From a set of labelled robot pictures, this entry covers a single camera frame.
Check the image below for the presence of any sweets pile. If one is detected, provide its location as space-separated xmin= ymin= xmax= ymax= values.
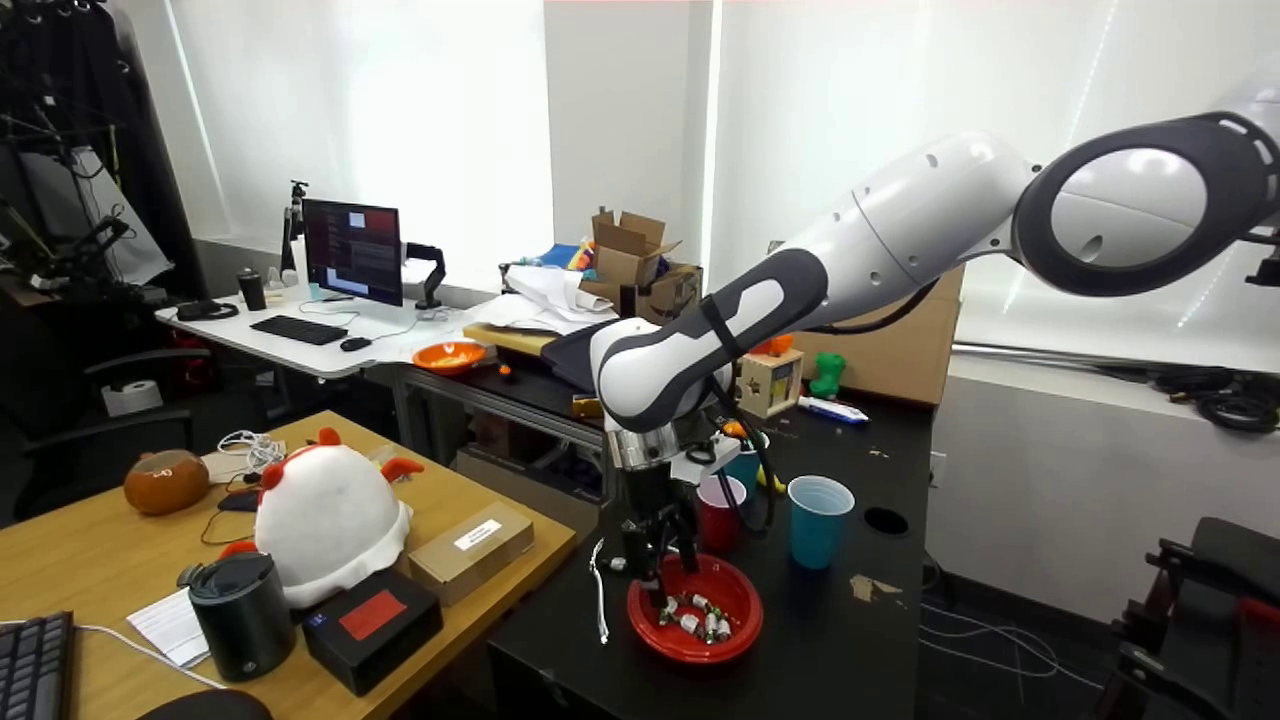
xmin=657 ymin=594 xmax=730 ymax=645

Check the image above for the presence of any red plastic bowl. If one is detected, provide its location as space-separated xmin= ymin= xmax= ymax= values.
xmin=624 ymin=555 xmax=764 ymax=670

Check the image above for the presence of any tan flat box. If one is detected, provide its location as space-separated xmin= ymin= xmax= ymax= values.
xmin=408 ymin=502 xmax=533 ymax=605

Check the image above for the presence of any large flat cardboard sheet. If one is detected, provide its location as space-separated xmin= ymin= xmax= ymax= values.
xmin=797 ymin=272 xmax=964 ymax=404

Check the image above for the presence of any orange bowl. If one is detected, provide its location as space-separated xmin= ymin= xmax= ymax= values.
xmin=410 ymin=339 xmax=486 ymax=377

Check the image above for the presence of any cardboard box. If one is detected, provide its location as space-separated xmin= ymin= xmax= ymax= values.
xmin=579 ymin=208 xmax=702 ymax=319

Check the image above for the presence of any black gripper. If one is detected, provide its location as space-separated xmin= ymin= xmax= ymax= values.
xmin=608 ymin=433 xmax=735 ymax=598

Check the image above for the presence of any black keyboard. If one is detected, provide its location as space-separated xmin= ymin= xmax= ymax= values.
xmin=248 ymin=318 xmax=346 ymax=345

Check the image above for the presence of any black box red label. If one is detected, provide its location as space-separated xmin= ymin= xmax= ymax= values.
xmin=299 ymin=574 xmax=442 ymax=695

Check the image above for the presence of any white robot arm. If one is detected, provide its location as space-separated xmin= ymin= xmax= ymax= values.
xmin=588 ymin=109 xmax=1280 ymax=580

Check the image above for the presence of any empty blue cup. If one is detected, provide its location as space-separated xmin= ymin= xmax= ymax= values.
xmin=789 ymin=476 xmax=854 ymax=574

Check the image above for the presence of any red paper cup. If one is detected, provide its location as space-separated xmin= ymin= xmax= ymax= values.
xmin=694 ymin=476 xmax=748 ymax=555

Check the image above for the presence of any computer monitor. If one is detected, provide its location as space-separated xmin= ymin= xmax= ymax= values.
xmin=302 ymin=202 xmax=405 ymax=306

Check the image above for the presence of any black cylinder speaker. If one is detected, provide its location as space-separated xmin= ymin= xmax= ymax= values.
xmin=188 ymin=551 xmax=295 ymax=682

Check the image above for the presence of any yellow wooden desk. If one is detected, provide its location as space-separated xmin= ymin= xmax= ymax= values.
xmin=0 ymin=410 xmax=579 ymax=720

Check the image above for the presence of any white plush chicken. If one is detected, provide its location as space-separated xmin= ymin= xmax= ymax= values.
xmin=230 ymin=428 xmax=410 ymax=607

